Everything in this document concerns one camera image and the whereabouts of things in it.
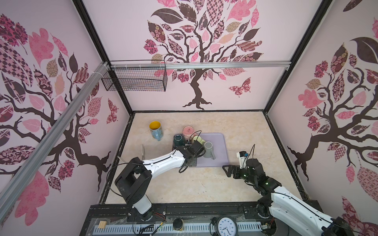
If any blue butterfly mug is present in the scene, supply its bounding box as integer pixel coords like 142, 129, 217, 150
149, 121, 163, 141

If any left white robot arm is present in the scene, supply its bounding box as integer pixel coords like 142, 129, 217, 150
114, 141, 205, 215

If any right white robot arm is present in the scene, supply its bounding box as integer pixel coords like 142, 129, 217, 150
222, 158, 354, 236

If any light green mug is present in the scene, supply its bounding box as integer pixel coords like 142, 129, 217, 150
192, 135, 206, 145

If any dark green mug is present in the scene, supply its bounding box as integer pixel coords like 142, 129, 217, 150
173, 134, 186, 149

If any grey mug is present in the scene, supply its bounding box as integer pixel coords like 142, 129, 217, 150
203, 141, 216, 160

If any pink round mug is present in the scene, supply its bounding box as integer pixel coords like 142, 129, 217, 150
182, 126, 195, 140

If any lavender plastic tray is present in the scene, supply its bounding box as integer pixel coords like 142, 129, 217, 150
188, 133, 229, 167

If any round analog clock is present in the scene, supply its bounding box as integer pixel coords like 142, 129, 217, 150
216, 216, 238, 236

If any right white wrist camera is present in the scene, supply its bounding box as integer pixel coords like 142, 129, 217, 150
236, 151, 249, 169

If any white cable duct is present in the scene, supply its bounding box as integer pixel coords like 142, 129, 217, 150
93, 222, 263, 236

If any black wire basket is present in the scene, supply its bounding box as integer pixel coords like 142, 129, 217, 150
101, 59, 168, 92

